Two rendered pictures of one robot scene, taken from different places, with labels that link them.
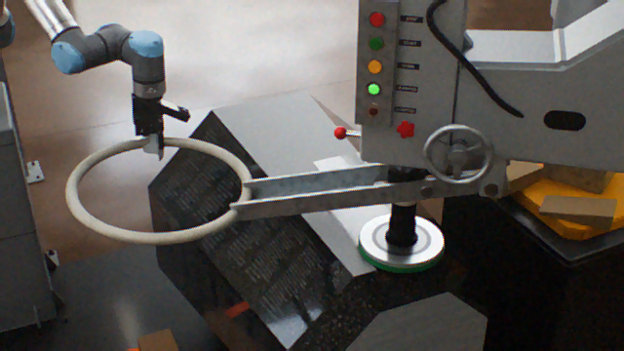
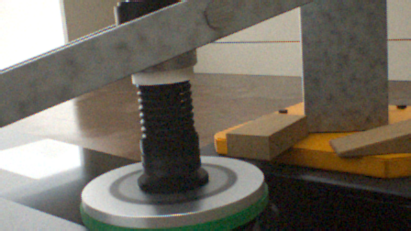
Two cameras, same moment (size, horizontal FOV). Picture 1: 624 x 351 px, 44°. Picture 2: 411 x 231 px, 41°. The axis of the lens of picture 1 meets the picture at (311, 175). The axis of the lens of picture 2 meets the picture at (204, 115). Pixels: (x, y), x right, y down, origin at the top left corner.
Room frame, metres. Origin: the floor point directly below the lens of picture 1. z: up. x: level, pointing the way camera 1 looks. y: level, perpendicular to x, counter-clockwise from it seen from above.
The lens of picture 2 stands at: (1.00, -0.04, 1.09)
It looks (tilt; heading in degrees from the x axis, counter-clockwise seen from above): 11 degrees down; 338
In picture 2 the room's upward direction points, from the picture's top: 5 degrees counter-clockwise
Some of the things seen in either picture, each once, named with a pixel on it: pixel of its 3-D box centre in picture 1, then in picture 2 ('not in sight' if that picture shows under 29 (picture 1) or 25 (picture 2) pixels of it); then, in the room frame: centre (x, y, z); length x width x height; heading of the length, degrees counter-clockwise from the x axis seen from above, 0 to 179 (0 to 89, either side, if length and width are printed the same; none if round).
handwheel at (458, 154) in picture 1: (459, 147); not in sight; (1.44, -0.32, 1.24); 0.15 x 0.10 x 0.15; 77
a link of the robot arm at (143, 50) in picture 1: (146, 57); not in sight; (1.96, 0.45, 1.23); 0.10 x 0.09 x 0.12; 51
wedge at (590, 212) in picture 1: (577, 207); (383, 135); (1.85, -0.77, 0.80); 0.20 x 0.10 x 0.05; 65
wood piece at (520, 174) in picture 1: (506, 176); (269, 134); (2.02, -0.60, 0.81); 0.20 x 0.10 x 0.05; 124
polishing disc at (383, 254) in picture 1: (401, 239); (173, 186); (1.58, -0.23, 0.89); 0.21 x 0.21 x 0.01
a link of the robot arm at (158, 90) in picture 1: (149, 86); not in sight; (1.95, 0.45, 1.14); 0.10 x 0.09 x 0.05; 16
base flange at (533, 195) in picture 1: (578, 176); (343, 129); (2.08, -0.85, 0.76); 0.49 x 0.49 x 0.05; 26
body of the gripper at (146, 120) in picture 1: (148, 112); not in sight; (1.95, 0.46, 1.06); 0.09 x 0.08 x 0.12; 106
